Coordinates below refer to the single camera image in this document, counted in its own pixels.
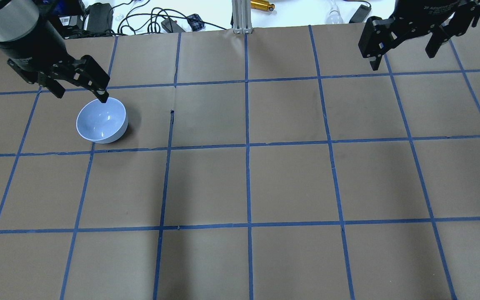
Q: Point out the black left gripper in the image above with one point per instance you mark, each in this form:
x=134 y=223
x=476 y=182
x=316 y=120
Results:
x=29 y=45

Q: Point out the black power brick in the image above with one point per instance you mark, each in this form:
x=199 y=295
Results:
x=99 y=17

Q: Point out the gold cylinder tool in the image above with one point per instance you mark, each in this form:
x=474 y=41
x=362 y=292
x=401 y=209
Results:
x=262 y=5

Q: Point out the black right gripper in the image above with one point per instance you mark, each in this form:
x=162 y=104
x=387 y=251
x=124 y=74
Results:
x=428 y=12

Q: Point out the aluminium frame post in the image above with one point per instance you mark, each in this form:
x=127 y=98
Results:
x=241 y=13

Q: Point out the brown paper table cover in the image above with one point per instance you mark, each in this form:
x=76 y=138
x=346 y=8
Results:
x=275 y=166

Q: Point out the blue bowl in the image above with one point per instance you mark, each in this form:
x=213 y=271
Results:
x=102 y=123

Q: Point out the black power adapter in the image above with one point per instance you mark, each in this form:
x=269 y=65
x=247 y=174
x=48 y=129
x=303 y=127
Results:
x=360 y=14

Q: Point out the white light bulb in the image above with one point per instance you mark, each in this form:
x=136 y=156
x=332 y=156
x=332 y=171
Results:
x=333 y=16

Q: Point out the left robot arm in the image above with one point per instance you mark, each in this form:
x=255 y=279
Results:
x=37 y=52

